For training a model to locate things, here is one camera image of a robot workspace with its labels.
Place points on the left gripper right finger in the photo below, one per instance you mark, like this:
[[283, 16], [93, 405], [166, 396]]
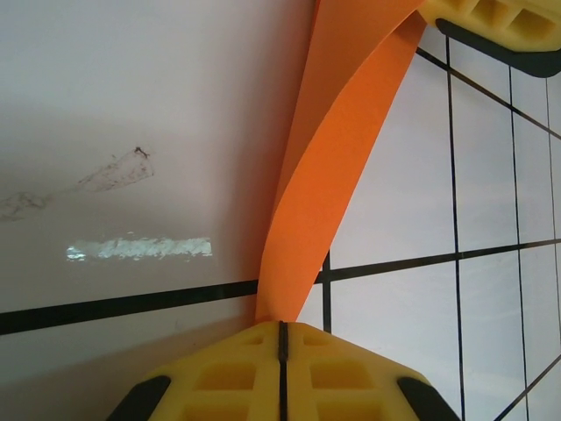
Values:
[[350, 386]]

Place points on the orange paper sheet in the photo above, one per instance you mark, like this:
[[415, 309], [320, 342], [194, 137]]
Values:
[[324, 175]]

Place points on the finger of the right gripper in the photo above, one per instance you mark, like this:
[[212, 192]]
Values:
[[504, 26]]

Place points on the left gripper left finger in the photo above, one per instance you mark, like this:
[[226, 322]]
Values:
[[219, 386]]

